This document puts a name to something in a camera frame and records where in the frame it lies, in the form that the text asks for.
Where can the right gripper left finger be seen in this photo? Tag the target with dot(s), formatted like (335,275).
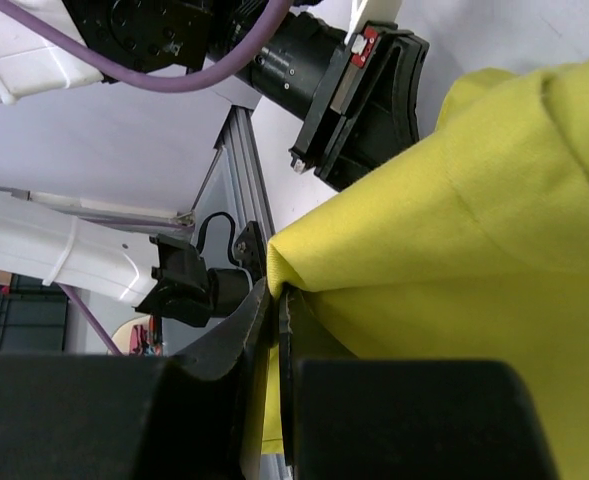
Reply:
(194,415)

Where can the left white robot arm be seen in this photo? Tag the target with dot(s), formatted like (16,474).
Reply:
(182,46)

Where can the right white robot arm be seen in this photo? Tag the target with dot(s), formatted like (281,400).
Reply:
(155,275)

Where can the yellow-green trousers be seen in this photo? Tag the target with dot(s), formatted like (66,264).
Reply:
(472,243)

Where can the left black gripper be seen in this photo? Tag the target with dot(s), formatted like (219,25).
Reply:
(356,95)

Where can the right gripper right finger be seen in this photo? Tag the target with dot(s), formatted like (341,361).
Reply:
(348,418)

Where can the aluminium rail frame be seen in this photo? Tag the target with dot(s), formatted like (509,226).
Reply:
(234,182)

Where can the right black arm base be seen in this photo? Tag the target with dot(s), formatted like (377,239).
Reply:
(250,251)

